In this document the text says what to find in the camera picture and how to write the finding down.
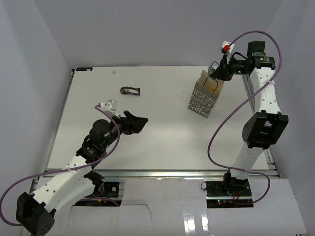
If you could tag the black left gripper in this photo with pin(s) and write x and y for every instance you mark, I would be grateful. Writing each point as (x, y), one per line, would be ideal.
(131, 122)

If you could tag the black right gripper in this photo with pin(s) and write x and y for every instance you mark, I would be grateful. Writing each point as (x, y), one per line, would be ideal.
(223, 72)

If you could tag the grey blue snack packet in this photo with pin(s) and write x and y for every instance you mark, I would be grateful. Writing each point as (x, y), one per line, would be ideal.
(211, 70)

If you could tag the large yellow M&M packet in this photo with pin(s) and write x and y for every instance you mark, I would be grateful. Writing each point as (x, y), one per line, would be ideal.
(212, 85)

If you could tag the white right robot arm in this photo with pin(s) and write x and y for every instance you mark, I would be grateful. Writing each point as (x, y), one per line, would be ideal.
(267, 124)

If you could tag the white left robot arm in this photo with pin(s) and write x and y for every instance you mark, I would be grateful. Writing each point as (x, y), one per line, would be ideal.
(37, 211)

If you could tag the brown paper coffee bag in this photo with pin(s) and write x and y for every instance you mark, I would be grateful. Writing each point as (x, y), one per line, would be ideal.
(202, 101)

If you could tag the brown chocolate bar wrapper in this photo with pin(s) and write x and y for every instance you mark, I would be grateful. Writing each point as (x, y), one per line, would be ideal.
(130, 91)

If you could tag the blue label left corner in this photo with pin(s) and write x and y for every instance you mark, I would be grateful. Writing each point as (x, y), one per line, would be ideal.
(84, 69)

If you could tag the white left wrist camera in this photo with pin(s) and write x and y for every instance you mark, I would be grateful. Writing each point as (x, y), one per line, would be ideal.
(109, 108)

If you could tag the aluminium front rail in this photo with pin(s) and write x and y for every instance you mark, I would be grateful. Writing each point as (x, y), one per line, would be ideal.
(193, 174)

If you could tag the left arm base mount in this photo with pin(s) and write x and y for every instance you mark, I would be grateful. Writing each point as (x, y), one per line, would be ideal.
(107, 195)

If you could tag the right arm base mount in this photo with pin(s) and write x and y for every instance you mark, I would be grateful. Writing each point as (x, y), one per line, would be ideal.
(219, 195)

